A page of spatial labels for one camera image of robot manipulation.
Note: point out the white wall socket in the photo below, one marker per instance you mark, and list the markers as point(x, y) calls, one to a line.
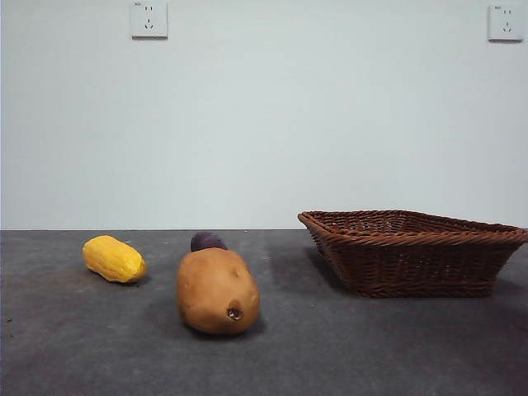
point(505, 24)
point(149, 20)

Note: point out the yellow corn cob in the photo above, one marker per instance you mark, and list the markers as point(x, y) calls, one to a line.
point(111, 257)

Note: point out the brown potato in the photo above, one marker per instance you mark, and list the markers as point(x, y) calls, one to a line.
point(214, 288)

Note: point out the purple eggplant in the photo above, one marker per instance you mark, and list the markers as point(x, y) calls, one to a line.
point(206, 241)

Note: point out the brown wicker basket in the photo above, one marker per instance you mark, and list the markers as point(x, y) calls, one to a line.
point(412, 264)

